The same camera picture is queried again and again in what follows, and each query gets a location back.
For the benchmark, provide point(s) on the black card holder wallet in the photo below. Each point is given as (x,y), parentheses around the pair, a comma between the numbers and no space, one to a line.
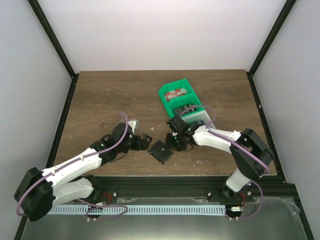
(160,151)

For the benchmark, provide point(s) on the red credit cards stack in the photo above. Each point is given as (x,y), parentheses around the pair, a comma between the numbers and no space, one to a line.
(174,94)

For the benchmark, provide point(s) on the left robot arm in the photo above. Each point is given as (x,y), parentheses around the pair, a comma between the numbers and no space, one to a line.
(42,190)

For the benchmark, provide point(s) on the black aluminium frame rail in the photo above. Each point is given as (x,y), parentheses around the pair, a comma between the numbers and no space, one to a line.
(161,186)

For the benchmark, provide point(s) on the green bin left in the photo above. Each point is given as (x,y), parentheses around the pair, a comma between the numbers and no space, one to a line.
(182,83)

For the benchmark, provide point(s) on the dark green credit cards stack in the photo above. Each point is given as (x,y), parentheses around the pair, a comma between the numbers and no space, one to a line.
(185,109)

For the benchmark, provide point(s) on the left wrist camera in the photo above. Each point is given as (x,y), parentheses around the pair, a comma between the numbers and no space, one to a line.
(134,124)

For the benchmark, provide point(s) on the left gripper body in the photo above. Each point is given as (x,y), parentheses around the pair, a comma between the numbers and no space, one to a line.
(136,146)

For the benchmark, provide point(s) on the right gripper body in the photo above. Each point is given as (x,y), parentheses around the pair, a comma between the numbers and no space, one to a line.
(176,144)

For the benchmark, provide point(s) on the white bin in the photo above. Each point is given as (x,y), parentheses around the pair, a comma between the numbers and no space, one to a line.
(198,116)

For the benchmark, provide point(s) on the green bin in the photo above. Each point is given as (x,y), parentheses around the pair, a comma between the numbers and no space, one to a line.
(182,83)
(182,100)

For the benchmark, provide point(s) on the light blue cable duct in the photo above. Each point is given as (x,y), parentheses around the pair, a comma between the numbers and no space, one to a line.
(201,210)

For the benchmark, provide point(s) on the blue credit cards stack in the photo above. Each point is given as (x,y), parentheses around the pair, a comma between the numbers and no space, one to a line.
(200,122)

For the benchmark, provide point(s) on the green bin middle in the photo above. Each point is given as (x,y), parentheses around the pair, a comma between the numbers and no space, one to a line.
(182,100)

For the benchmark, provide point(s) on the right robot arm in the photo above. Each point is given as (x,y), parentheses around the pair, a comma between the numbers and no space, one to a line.
(250,153)

